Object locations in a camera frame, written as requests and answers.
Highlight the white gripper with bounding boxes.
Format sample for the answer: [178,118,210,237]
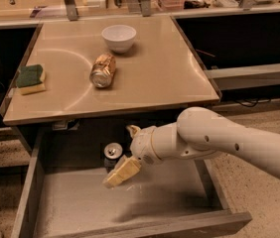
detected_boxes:
[102,125,162,188]

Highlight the blue pepsi can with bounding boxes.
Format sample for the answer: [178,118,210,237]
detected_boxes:
[103,143,123,171]

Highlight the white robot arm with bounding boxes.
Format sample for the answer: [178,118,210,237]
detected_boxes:
[103,107,280,187]

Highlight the grey counter cabinet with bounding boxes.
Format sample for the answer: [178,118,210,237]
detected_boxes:
[0,14,223,157]

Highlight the open grey wooden drawer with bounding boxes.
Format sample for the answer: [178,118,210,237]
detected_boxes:
[12,119,251,238]

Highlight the gold crushed soda can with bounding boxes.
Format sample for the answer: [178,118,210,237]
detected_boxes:
[89,54,116,88]

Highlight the white ceramic bowl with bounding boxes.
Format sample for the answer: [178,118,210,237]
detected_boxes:
[101,25,137,54]

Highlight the green and yellow sponge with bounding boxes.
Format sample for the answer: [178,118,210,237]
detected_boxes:
[16,64,46,95]

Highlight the grey side shelf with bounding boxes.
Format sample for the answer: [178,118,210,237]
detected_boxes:
[205,63,280,90]

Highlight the metal rail post left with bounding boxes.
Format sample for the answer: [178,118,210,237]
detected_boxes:
[64,0,78,21]

